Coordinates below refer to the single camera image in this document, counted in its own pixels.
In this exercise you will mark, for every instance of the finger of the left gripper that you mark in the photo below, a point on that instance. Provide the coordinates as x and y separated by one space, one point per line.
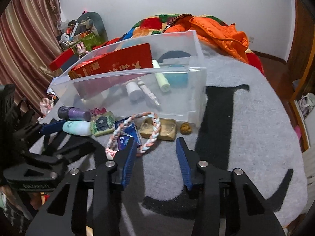
52 127

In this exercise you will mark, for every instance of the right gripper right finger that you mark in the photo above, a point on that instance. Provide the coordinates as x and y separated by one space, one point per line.
183 154

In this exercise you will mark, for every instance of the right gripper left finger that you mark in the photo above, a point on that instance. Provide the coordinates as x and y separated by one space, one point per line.
128 156

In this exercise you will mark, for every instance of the red tea package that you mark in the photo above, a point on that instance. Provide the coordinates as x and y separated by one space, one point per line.
129 58

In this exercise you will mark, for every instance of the white clear pen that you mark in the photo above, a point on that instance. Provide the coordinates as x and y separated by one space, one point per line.
149 94

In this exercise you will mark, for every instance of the mint green bottle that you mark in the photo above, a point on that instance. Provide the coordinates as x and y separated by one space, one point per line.
80 128

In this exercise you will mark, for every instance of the purple bottle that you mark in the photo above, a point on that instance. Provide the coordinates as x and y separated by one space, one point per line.
72 113

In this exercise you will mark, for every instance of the walnut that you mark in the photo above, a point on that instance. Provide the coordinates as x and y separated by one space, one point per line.
185 128

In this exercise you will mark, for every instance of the blue snack packet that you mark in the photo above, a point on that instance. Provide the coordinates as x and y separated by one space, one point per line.
130 131

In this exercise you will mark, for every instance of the green patterned pouch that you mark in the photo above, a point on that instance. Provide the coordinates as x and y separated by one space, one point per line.
102 124

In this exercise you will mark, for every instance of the red gift box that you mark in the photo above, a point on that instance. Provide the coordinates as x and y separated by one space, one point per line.
64 60

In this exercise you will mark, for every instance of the grey black blanket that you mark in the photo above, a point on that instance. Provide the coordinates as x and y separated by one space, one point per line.
245 125

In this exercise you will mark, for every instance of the light green tube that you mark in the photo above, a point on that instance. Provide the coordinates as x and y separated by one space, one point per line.
161 79

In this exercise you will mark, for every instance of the teal round container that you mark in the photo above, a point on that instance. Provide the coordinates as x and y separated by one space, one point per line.
177 80

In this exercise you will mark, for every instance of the pink rabbit figurine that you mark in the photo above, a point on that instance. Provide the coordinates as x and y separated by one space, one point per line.
81 49

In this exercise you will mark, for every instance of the clear plastic storage box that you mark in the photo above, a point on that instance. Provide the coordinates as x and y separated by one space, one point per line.
183 104

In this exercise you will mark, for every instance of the striped curtain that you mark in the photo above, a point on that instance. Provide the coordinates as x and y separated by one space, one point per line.
28 46

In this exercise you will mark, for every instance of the green box of clutter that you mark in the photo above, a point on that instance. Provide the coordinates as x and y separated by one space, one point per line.
88 29

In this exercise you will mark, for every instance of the orange down jacket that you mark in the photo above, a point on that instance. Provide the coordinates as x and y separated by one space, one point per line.
210 32

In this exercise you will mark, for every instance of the colourful patchwork quilt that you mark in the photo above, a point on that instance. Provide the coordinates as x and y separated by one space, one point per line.
157 24

